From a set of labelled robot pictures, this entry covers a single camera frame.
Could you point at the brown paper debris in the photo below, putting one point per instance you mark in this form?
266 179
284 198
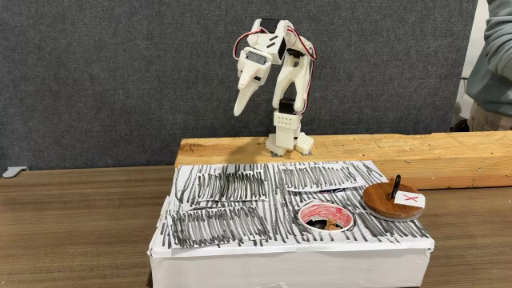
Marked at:
331 225

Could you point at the black scribbled paper sheet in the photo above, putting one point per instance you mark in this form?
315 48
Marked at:
220 226
320 176
232 186

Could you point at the red-lined round cup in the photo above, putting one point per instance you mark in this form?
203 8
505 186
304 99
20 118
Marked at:
324 212

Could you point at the round wooden lid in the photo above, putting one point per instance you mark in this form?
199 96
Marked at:
378 198

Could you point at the light wooden beam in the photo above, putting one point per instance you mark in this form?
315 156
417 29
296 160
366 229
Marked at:
400 156

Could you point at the white box with black scribbles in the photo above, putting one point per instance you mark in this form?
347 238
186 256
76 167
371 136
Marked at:
280 268

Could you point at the white paper with red X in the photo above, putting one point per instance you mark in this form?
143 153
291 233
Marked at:
410 198

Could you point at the person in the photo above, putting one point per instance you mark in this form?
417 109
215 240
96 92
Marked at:
492 80

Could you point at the grey partition foot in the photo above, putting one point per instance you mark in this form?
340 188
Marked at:
14 172

